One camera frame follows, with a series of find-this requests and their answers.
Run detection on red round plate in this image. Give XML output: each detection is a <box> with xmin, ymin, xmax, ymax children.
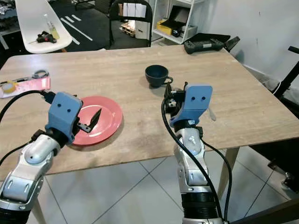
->
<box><xmin>72</xmin><ymin>96</ymin><xmax>123</xmax><ymax>147</ymax></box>

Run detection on black handheld controller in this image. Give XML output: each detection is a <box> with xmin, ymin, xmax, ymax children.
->
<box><xmin>183</xmin><ymin>36</ymin><xmax>241</xmax><ymax>55</ymax></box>

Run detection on yellow box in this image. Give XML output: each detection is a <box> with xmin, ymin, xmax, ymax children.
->
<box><xmin>156</xmin><ymin>18</ymin><xmax>171</xmax><ymax>35</ymax></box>

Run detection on white shelf unit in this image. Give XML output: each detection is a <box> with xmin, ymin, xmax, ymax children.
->
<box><xmin>151</xmin><ymin>0</ymin><xmax>207</xmax><ymax>44</ymax></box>

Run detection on pink flat package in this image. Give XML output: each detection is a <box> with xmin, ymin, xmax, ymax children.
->
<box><xmin>0</xmin><ymin>77</ymin><xmax>51</xmax><ymax>99</ymax></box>

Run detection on black open case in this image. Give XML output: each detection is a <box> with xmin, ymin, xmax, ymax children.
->
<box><xmin>168</xmin><ymin>5</ymin><xmax>192</xmax><ymax>37</ymax></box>

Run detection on white cardboard box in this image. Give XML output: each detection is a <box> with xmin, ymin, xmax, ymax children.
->
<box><xmin>133</xmin><ymin>19</ymin><xmax>150</xmax><ymax>40</ymax></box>

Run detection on wooden pallet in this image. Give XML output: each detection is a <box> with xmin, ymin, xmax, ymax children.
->
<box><xmin>120</xmin><ymin>22</ymin><xmax>135</xmax><ymax>37</ymax></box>

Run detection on yellow tape roll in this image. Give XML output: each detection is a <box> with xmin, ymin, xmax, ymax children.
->
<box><xmin>2</xmin><ymin>81</ymin><xmax>20</xmax><ymax>93</ymax></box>

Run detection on wooden table leg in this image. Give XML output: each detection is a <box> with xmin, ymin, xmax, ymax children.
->
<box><xmin>217</xmin><ymin>147</ymin><xmax>239</xmax><ymax>199</ymax></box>

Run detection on white paper sheets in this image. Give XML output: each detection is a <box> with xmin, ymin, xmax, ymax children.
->
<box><xmin>122</xmin><ymin>3</ymin><xmax>147</xmax><ymax>19</ymax></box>

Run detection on black and red tool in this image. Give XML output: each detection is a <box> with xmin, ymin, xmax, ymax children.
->
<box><xmin>35</xmin><ymin>31</ymin><xmax>58</xmax><ymax>44</ymax></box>

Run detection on clear bottle with yellow liquid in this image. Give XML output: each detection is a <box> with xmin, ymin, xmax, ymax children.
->
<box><xmin>45</xmin><ymin>14</ymin><xmax>61</xmax><ymax>39</ymax></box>

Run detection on black metal chair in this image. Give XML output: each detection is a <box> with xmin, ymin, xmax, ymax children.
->
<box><xmin>108</xmin><ymin>0</ymin><xmax>154</xmax><ymax>48</ymax></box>

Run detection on black metal stand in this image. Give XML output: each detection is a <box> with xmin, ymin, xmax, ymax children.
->
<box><xmin>273</xmin><ymin>45</ymin><xmax>299</xmax><ymax>99</ymax></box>

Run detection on black foam mat pile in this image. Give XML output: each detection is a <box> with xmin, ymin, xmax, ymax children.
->
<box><xmin>0</xmin><ymin>0</ymin><xmax>24</xmax><ymax>36</ymax></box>

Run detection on white plastic chair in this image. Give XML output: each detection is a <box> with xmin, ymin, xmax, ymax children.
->
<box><xmin>14</xmin><ymin>0</ymin><xmax>76</xmax><ymax>54</ymax></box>

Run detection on dark brown side table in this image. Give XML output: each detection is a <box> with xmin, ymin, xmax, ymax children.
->
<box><xmin>231</xmin><ymin>198</ymin><xmax>299</xmax><ymax>224</ymax></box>

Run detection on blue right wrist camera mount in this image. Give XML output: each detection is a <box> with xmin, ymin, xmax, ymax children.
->
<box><xmin>169</xmin><ymin>84</ymin><xmax>214</xmax><ymax>127</ymax></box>

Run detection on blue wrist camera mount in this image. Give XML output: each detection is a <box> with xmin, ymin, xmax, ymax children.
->
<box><xmin>49</xmin><ymin>91</ymin><xmax>85</xmax><ymax>145</ymax></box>
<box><xmin>169</xmin><ymin>84</ymin><xmax>214</xmax><ymax>127</ymax></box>

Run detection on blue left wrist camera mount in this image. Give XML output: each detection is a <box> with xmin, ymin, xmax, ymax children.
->
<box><xmin>49</xmin><ymin>91</ymin><xmax>85</xmax><ymax>145</ymax></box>

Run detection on dark cup with handle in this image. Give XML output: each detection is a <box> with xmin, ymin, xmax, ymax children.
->
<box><xmin>144</xmin><ymin>64</ymin><xmax>174</xmax><ymax>88</ymax></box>

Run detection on grey handled scissors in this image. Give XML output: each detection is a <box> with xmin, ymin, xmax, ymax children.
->
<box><xmin>7</xmin><ymin>70</ymin><xmax>50</xmax><ymax>85</ymax></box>

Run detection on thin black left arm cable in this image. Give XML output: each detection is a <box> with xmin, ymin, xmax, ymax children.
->
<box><xmin>0</xmin><ymin>138</ymin><xmax>39</xmax><ymax>165</ymax></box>

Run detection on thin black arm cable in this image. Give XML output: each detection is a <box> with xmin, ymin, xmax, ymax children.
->
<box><xmin>203</xmin><ymin>139</ymin><xmax>235</xmax><ymax>223</ymax></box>
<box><xmin>0</xmin><ymin>138</ymin><xmax>39</xmax><ymax>165</ymax></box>

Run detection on white cable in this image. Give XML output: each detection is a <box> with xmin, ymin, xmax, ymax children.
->
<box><xmin>263</xmin><ymin>77</ymin><xmax>284</xmax><ymax>92</ymax></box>

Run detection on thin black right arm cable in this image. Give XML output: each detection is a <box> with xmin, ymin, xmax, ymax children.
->
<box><xmin>203</xmin><ymin>139</ymin><xmax>235</xmax><ymax>223</ymax></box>

